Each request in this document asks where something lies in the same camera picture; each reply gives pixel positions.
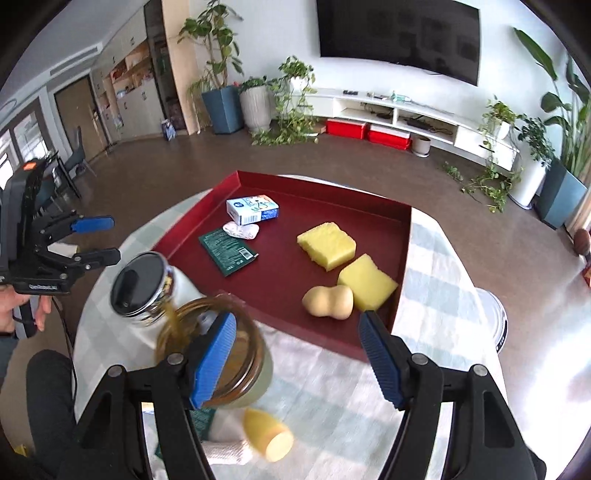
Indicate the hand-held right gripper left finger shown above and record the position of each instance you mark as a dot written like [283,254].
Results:
[214,360]

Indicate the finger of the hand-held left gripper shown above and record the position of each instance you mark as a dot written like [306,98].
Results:
[99,258]
[94,225]

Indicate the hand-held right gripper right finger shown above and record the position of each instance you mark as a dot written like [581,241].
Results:
[381,360]

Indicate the yellow square sponge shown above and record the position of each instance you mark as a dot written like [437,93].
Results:
[327,244]
[367,282]

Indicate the beige gourd-shaped makeup sponge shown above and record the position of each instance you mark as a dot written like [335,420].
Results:
[328,301]

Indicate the red tray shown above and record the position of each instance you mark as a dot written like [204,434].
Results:
[286,286]

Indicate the green sachet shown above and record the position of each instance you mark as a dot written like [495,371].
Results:
[202,417]
[227,251]

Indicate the blue tissue pack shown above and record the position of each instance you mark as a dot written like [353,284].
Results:
[253,208]

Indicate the person's left hand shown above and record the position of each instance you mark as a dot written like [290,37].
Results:
[8,311]

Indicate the glass cup with green sleeve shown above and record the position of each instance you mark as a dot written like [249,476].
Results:
[251,350]

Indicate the white mug with lid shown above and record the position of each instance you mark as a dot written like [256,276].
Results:
[138,286]

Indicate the dark chair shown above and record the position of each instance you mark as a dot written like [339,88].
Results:
[76,157]

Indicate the yellow teardrop makeup sponge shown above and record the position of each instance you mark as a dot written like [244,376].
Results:
[268,434]

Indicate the wooden door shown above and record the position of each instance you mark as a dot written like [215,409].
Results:
[78,115]

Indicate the small blue bag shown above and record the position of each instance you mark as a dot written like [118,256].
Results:
[169,129]

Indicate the leafy tree in blue pot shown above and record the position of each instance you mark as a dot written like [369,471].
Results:
[224,110]

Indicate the plant in ribbed white pot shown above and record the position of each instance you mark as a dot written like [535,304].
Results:
[255,106]

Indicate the small white floor pot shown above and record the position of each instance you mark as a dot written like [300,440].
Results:
[421,146]

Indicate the trailing vine plant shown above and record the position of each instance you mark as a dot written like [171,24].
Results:
[291,120]

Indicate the red storage box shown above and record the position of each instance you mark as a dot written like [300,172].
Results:
[346,128]
[389,137]

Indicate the brown ball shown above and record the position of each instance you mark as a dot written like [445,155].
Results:
[583,242]

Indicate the bushy plant in white pot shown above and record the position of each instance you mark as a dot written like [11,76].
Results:
[531,180]

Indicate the white television cabinet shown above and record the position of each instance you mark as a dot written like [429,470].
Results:
[471,134]

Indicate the broad-leaf plant in blue pot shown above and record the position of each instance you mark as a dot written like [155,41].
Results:
[561,194]

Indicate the small potted plant on cabinet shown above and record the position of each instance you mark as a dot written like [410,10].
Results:
[498,117]

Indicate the black television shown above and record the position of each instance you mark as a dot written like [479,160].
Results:
[397,37]

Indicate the wooden wall cabinets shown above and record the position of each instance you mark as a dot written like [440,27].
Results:
[129,92]

